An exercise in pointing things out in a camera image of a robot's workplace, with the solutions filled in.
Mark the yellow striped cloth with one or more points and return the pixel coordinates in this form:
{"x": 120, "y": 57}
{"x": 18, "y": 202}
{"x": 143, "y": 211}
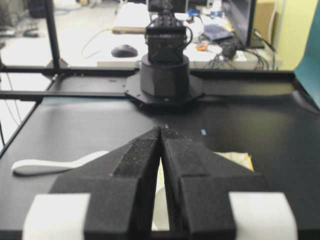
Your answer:
{"x": 243, "y": 159}

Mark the cardboard box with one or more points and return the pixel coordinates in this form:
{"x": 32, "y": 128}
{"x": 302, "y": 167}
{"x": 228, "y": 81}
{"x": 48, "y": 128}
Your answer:
{"x": 265, "y": 11}

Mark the black computer mouse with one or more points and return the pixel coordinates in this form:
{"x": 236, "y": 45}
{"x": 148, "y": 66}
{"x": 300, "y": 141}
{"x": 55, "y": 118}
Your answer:
{"x": 124, "y": 51}

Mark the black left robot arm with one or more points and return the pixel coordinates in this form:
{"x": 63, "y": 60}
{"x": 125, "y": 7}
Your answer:
{"x": 164, "y": 77}

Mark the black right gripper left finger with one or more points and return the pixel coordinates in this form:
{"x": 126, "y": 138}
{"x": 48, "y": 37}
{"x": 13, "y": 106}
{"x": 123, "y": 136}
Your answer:
{"x": 109, "y": 198}

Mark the white plate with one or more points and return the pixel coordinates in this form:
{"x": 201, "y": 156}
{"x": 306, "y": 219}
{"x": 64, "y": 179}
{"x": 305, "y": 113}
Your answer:
{"x": 160, "y": 218}

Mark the blue notebook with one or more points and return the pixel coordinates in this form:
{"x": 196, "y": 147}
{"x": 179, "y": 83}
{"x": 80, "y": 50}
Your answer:
{"x": 214, "y": 32}

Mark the white chinese spoon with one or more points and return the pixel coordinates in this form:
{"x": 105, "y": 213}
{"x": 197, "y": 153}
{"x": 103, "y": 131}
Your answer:
{"x": 29, "y": 167}

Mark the black monitor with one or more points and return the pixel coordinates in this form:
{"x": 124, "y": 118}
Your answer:
{"x": 241, "y": 14}

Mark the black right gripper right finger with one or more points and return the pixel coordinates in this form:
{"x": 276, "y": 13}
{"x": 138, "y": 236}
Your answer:
{"x": 218, "y": 199}

